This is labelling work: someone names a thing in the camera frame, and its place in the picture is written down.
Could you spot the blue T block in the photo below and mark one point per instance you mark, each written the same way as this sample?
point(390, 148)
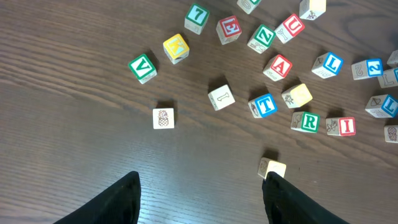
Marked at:
point(263, 106)

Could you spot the red I block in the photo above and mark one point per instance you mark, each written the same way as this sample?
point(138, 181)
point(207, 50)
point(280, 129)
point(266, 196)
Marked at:
point(342, 126)

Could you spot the yellow K block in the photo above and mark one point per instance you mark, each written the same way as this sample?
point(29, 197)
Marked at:
point(176, 48)

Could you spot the blue L block centre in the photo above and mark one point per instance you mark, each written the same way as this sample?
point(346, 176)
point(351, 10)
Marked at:
point(327, 65)

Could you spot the red U block left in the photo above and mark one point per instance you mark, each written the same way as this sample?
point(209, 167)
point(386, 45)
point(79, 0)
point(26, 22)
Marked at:
point(290, 28)

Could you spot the yellow C block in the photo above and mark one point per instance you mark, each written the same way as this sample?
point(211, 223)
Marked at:
point(267, 165)

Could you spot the green Z block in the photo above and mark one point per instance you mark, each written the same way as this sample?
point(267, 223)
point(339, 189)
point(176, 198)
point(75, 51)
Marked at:
point(261, 39)

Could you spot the plain yellow block top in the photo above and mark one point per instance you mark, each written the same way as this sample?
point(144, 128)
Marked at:
point(311, 9)

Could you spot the red E block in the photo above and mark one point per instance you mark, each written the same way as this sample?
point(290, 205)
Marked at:
point(228, 29)

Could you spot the green R block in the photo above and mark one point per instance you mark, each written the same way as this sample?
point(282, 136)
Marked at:
point(305, 122)

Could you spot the blue L block right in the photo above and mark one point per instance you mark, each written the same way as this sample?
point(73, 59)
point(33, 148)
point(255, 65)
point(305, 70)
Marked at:
point(382, 106)

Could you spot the yellow block centre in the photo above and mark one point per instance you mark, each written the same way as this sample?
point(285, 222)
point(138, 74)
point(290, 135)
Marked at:
point(297, 96)

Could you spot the green J block top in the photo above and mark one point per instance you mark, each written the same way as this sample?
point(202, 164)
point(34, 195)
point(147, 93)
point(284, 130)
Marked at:
point(248, 5)

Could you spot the red A block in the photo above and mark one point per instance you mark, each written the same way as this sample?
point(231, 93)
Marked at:
point(277, 68)

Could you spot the green 7 block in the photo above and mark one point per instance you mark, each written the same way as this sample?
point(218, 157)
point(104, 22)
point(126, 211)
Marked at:
point(196, 18)

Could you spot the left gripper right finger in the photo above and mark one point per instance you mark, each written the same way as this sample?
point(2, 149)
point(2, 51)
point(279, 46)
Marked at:
point(286, 204)

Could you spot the wooden 1 block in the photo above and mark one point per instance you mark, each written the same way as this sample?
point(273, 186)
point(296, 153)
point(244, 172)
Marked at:
point(220, 96)

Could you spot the wooden pineapple block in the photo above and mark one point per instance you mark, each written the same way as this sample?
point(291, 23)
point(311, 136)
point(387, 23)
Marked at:
point(163, 118)

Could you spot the blue P block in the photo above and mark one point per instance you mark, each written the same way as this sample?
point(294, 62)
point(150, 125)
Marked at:
point(389, 78)

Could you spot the blue 2 block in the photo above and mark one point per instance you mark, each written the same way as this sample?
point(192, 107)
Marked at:
point(369, 68)

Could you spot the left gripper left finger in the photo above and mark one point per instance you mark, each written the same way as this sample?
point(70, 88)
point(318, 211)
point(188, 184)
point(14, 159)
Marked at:
point(119, 203)

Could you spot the blue l block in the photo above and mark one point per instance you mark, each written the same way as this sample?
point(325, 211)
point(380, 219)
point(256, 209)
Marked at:
point(382, 106)
point(327, 65)

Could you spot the green V block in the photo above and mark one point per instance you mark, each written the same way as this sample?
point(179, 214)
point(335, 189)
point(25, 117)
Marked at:
point(142, 68)

